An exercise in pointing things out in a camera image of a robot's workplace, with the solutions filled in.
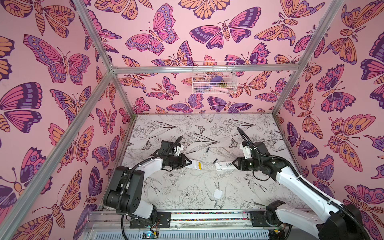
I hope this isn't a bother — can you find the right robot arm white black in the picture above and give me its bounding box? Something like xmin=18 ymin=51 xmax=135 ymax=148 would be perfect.
xmin=233 ymin=128 xmax=370 ymax=240

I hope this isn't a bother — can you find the white remote control green sticker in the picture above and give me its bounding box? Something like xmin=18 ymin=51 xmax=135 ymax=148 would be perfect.
xmin=215 ymin=162 xmax=237 ymax=171

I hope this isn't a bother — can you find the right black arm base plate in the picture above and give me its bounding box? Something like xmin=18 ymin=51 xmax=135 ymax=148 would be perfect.
xmin=247 ymin=210 xmax=291 ymax=230

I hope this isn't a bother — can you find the white wire basket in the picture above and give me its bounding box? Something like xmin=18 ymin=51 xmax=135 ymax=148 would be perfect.
xmin=191 ymin=62 xmax=238 ymax=95

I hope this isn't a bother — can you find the green circuit board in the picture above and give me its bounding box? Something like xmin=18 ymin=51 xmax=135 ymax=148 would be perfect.
xmin=142 ymin=231 xmax=159 ymax=240

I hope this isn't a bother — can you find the purple item in basket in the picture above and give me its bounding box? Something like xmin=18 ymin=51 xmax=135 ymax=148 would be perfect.
xmin=210 ymin=76 xmax=225 ymax=84

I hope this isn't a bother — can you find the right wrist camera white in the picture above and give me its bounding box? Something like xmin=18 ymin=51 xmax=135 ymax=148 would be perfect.
xmin=241 ymin=145 xmax=252 ymax=159

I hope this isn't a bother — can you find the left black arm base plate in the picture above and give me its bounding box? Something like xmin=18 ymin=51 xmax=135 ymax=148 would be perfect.
xmin=130 ymin=212 xmax=172 ymax=229

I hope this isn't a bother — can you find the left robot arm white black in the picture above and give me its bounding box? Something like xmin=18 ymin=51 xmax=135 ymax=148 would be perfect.
xmin=103 ymin=136 xmax=192 ymax=225

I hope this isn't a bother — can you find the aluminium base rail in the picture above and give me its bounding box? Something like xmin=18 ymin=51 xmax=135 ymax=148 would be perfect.
xmin=80 ymin=206 xmax=334 ymax=240

